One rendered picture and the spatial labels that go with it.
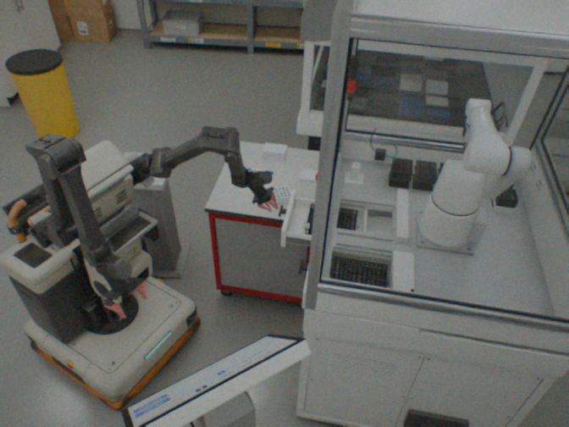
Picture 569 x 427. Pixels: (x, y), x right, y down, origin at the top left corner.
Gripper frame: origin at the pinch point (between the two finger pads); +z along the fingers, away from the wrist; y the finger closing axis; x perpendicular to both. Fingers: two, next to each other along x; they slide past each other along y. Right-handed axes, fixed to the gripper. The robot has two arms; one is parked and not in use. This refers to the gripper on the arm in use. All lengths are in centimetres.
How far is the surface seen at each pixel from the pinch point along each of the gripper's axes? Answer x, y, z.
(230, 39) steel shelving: 356, -143, -11
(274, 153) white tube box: 61, -17, 4
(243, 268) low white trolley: 16, -52, 39
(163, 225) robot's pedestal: 29, -88, 1
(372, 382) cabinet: -49, 18, 68
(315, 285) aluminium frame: -51, 29, 4
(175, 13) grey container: 379, -194, -63
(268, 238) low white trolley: 15.6, -24.6, 25.4
